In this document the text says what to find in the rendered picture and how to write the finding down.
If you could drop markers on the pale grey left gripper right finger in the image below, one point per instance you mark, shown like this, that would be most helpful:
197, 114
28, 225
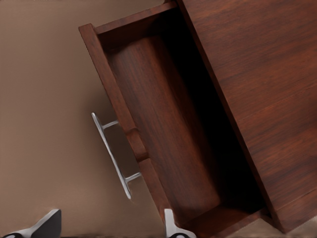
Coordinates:
171, 226

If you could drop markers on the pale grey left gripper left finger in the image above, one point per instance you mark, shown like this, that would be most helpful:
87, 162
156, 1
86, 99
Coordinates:
44, 226

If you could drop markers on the dark wooden drawer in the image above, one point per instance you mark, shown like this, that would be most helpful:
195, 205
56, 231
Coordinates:
158, 119

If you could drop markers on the dark wooden cabinet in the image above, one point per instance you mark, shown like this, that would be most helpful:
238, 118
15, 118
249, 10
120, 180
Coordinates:
257, 99

